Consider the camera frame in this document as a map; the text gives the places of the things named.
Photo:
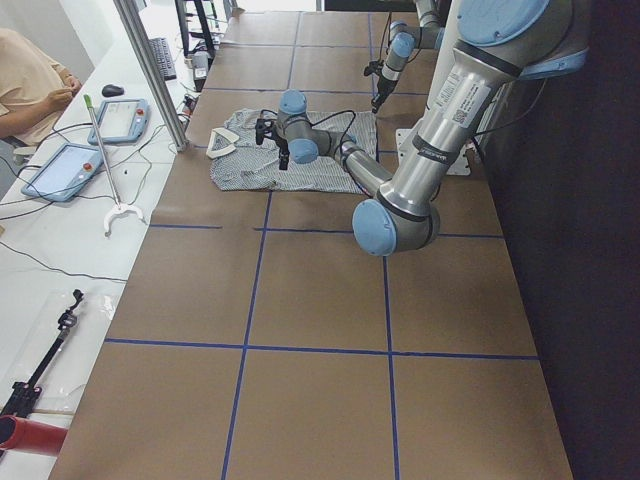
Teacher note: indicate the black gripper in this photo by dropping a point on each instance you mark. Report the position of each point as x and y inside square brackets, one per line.
[282, 146]
[382, 86]

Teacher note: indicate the blue white striped polo shirt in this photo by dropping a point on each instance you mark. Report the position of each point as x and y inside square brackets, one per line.
[254, 167]

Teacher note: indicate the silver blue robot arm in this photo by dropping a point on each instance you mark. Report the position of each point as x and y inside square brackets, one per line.
[496, 42]
[401, 44]

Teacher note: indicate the black keyboard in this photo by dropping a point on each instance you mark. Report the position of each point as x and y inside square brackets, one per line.
[163, 58]

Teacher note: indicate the far blue teach pendant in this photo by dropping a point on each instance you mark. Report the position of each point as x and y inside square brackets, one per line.
[122, 121]

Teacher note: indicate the blue teach pendant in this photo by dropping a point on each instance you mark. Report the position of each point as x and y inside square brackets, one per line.
[122, 121]
[65, 173]

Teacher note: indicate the silver reacher grabber tool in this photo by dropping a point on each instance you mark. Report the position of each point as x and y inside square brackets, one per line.
[119, 208]

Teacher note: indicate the black computer mouse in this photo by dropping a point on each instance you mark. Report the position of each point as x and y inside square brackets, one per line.
[111, 90]

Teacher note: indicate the near blue teach pendant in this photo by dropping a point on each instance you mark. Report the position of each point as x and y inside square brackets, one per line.
[65, 173]

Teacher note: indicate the person in beige shirt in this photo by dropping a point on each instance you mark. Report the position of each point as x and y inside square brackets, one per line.
[35, 89]

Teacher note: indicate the red cylinder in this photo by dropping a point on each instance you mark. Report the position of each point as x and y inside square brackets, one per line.
[29, 436]

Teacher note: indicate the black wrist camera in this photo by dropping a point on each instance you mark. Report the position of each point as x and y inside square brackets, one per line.
[264, 129]

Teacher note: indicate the aluminium frame post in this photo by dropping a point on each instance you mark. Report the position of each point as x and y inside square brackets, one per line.
[136, 33]

